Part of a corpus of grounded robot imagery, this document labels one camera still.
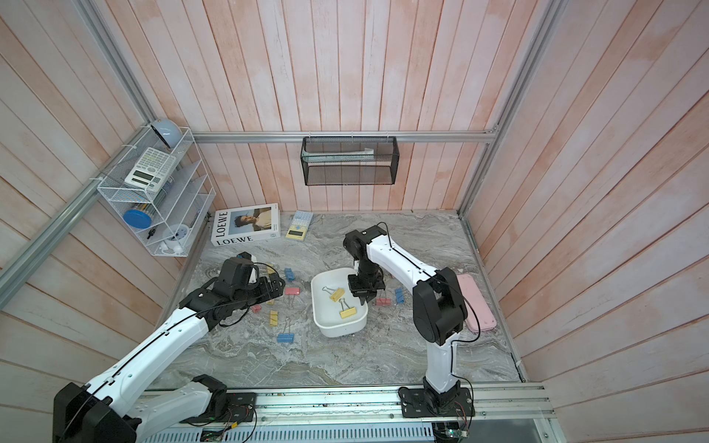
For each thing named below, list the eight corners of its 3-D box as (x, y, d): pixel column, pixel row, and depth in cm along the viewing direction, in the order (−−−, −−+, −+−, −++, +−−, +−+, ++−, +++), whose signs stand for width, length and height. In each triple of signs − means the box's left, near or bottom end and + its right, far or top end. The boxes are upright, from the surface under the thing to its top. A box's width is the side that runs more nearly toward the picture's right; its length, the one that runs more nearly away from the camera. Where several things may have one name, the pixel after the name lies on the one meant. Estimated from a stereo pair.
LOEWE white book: (214, 247, 111) (210, 240, 107) (219, 218, 121) (215, 211, 118) (280, 238, 114) (277, 231, 111) (279, 210, 125) (276, 203, 121)
